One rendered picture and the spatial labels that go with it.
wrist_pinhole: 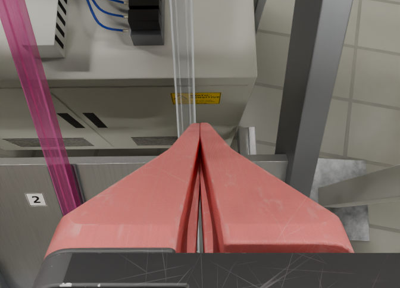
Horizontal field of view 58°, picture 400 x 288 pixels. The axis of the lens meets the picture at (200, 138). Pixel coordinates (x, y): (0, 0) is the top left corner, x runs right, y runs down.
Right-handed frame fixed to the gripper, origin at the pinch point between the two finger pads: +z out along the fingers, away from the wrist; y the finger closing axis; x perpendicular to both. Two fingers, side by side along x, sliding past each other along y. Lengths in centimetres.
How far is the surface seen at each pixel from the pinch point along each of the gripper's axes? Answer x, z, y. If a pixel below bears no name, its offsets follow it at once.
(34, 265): 25.4, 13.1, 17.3
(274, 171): 12.8, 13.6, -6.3
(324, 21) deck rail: -0.4, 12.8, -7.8
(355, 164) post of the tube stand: 67, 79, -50
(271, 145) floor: 64, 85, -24
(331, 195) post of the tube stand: 65, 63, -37
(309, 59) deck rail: 2.2, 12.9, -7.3
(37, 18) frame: 10, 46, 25
